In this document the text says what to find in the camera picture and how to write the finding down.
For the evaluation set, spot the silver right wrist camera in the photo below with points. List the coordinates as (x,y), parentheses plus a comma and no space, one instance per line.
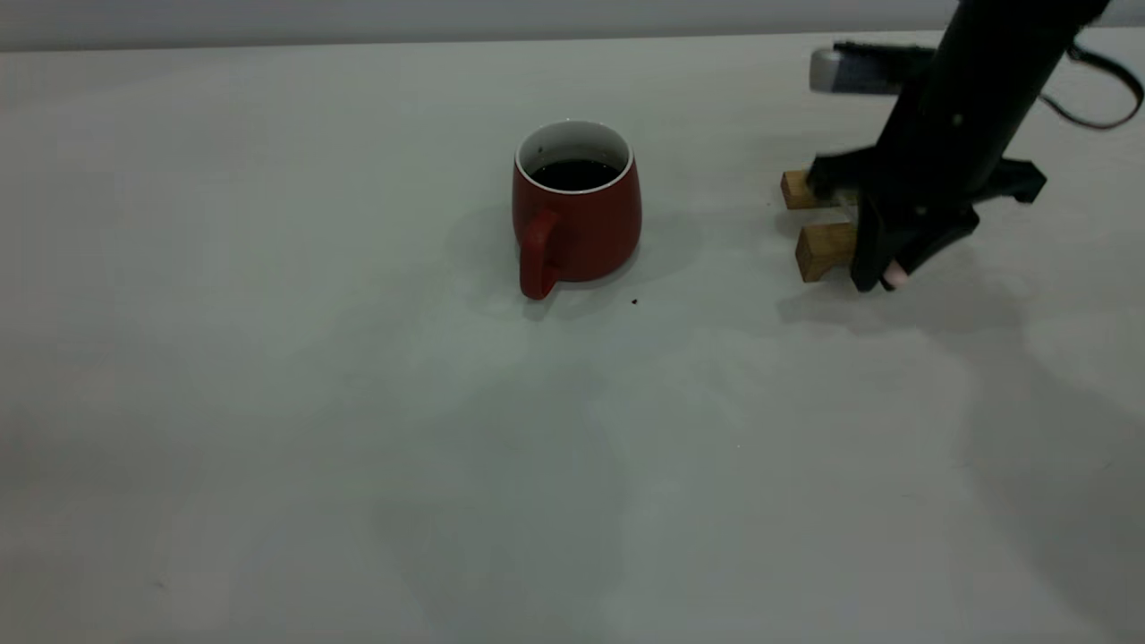
(850,70)

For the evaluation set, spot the arched wooden block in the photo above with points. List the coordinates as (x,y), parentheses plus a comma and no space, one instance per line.
(825,250)

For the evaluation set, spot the red ceramic cup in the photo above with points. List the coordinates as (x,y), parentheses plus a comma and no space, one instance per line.
(586,233)

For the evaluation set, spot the dark coffee liquid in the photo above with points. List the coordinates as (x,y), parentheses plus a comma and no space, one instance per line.
(574,175)

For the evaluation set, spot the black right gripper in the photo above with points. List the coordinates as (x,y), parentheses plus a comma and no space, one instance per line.
(921,183)

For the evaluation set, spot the flat rectangular wooden block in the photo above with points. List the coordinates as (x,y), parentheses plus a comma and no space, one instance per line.
(798,190)

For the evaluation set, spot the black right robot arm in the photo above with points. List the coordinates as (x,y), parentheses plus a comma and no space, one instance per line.
(975,80)

